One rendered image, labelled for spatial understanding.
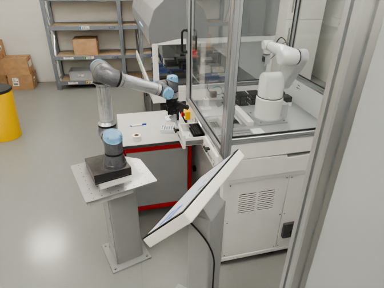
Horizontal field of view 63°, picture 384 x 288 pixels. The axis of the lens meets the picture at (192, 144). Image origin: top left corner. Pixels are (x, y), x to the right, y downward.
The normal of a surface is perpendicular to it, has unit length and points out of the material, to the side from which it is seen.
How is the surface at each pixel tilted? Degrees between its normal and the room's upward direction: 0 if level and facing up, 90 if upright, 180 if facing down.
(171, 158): 90
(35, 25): 90
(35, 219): 0
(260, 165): 90
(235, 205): 90
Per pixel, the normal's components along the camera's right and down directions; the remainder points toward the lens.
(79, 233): 0.01, -0.87
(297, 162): 0.24, 0.48
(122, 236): 0.50, 0.43
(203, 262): -0.49, 0.42
